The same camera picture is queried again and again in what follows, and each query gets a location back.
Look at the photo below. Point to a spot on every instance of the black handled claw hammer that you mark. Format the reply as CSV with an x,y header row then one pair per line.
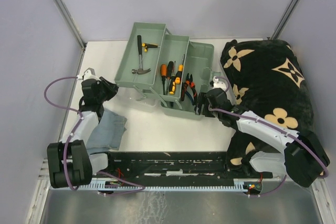
x,y
140,69

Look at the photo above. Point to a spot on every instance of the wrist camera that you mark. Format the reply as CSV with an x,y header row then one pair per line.
x,y
220,82
88,74

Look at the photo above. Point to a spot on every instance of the blue handled pliers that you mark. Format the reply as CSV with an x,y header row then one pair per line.
x,y
184,92

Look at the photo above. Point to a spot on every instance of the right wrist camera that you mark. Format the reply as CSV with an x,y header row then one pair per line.
x,y
220,82

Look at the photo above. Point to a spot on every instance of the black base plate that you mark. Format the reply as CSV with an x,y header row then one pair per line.
x,y
176,169

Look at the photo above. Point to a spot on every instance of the small yellow black screwdriver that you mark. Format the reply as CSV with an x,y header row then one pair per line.
x,y
172,82

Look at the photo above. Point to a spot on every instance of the orange black pliers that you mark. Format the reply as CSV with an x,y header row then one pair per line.
x,y
189,79

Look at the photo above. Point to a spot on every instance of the orange black nut driver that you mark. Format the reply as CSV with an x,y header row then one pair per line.
x,y
170,69

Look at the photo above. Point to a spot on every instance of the folded blue denim cloth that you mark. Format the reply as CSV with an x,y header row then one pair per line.
x,y
108,134

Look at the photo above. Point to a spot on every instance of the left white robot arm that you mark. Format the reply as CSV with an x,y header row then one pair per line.
x,y
69,163

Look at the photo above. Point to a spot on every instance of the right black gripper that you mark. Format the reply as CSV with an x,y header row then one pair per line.
x,y
201,100

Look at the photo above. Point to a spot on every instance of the orange handled screwdriver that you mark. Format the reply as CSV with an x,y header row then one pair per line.
x,y
163,73

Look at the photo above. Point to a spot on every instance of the black floral blanket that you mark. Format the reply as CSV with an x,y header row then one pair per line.
x,y
266,78

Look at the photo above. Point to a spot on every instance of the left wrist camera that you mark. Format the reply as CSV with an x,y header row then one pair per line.
x,y
88,74

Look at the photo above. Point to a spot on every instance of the right aluminium frame post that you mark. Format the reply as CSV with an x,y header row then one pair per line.
x,y
289,10

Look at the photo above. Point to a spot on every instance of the aluminium frame post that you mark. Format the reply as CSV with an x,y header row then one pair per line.
x,y
70,22
289,10

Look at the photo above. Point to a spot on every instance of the green plastic tool box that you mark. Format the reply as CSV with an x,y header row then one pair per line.
x,y
199,58

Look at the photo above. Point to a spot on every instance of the left aluminium frame post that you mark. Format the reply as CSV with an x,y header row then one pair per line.
x,y
70,22

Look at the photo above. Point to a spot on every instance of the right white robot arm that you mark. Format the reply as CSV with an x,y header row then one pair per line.
x,y
298,155

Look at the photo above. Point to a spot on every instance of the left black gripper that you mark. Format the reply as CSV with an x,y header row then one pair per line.
x,y
112,87

